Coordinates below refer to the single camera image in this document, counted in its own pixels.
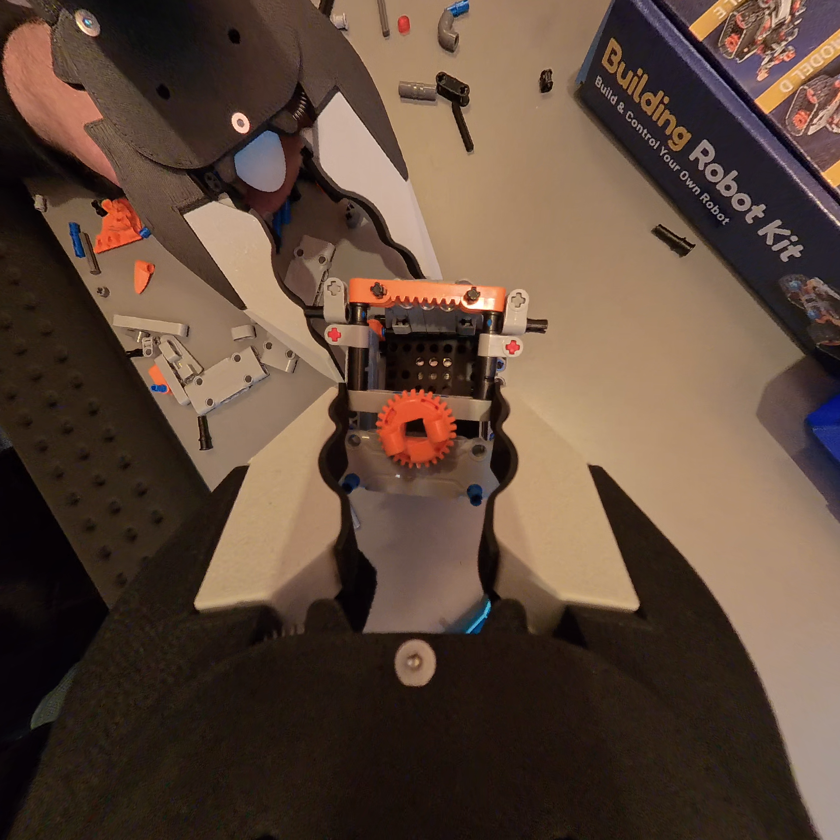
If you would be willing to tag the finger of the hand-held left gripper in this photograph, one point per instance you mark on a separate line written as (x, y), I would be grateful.
(368, 164)
(256, 263)

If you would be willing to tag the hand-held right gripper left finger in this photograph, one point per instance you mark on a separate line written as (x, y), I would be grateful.
(276, 525)

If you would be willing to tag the black studded panel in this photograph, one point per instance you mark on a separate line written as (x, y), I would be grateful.
(79, 394)

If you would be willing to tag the grey long flat bar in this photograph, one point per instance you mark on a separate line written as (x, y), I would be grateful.
(147, 326)

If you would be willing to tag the orange gear frame assembly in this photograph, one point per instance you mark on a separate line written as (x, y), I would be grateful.
(414, 433)

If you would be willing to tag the large orange wedge piece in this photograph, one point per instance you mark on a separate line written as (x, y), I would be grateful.
(118, 223)

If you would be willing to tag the blue robot kit box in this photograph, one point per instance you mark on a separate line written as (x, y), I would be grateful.
(735, 145)

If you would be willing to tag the black connector pin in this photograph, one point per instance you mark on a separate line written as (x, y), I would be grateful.
(673, 239)
(205, 433)

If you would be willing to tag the small orange wedge piece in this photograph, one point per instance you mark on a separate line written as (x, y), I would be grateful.
(143, 273)

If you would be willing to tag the blue plastic bin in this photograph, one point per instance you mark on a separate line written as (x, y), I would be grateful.
(827, 427)

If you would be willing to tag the person's left hand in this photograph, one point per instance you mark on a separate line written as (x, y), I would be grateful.
(33, 92)

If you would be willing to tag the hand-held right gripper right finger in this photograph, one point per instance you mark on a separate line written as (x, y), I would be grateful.
(558, 525)

